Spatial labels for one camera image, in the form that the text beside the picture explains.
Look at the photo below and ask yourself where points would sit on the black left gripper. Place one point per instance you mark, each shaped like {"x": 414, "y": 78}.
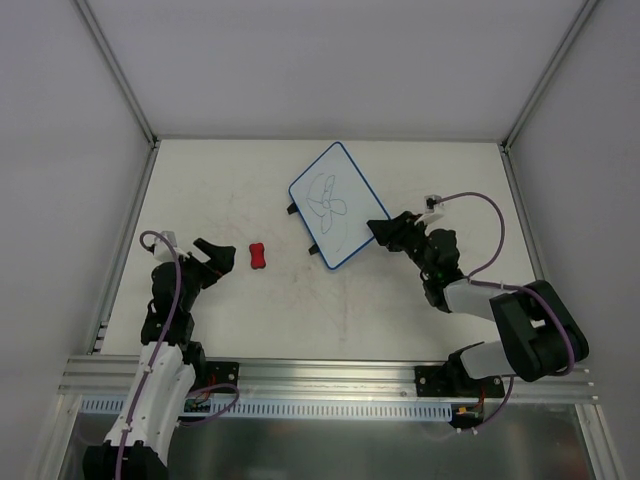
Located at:
{"x": 201, "y": 264}

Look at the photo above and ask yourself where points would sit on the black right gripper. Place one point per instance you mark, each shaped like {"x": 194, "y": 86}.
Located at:
{"x": 403, "y": 234}

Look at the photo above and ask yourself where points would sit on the red bone-shaped eraser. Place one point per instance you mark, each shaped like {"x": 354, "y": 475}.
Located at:
{"x": 257, "y": 256}

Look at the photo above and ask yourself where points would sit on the blue framed whiteboard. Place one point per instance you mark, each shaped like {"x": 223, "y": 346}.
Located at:
{"x": 335, "y": 200}

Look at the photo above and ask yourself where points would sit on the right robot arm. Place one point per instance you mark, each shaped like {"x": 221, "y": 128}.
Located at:
{"x": 538, "y": 336}

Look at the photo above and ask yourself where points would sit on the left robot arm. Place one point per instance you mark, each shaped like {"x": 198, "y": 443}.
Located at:
{"x": 171, "y": 367}

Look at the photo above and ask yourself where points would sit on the upper black whiteboard foot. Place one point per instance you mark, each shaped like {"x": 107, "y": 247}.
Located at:
{"x": 291, "y": 208}

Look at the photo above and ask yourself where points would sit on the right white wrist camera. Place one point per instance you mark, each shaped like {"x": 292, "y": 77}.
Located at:
{"x": 434, "y": 210}

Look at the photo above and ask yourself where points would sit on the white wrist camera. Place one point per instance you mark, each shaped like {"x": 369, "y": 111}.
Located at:
{"x": 163, "y": 244}
{"x": 434, "y": 210}

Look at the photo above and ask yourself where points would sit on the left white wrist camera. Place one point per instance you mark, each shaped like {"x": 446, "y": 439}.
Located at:
{"x": 163, "y": 244}

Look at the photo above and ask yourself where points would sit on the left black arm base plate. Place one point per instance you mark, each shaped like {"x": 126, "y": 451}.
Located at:
{"x": 223, "y": 375}

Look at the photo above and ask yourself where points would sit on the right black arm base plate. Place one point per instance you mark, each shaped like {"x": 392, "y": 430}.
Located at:
{"x": 449, "y": 381}

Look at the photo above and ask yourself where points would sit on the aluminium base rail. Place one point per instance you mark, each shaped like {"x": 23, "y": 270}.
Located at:
{"x": 319, "y": 380}

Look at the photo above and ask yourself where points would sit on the white slotted cable duct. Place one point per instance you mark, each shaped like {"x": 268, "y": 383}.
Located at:
{"x": 292, "y": 409}

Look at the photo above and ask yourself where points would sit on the right aluminium frame post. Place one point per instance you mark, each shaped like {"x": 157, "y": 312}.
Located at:
{"x": 543, "y": 83}

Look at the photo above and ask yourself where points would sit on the aluminium frame post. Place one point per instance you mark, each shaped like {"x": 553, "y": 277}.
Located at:
{"x": 106, "y": 52}
{"x": 543, "y": 83}

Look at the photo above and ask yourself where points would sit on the left aluminium frame post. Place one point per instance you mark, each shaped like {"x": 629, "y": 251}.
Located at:
{"x": 106, "y": 52}

